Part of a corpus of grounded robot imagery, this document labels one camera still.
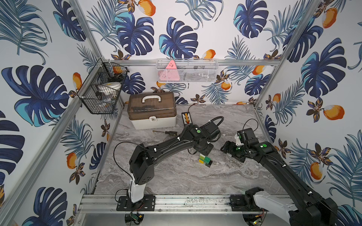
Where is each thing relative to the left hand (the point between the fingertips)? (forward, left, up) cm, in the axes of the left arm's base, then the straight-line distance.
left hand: (206, 148), depth 78 cm
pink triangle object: (+41, +24, +19) cm, 51 cm away
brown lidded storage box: (+22, +35, +4) cm, 41 cm away
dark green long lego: (-2, -2, -11) cm, 12 cm away
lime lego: (-1, +1, -9) cm, 9 cm away
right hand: (0, -12, -2) cm, 12 cm away
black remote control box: (+32, +12, -14) cm, 37 cm away
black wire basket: (+30, +70, +8) cm, 76 cm away
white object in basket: (+23, +55, +19) cm, 63 cm away
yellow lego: (-2, +1, -13) cm, 14 cm away
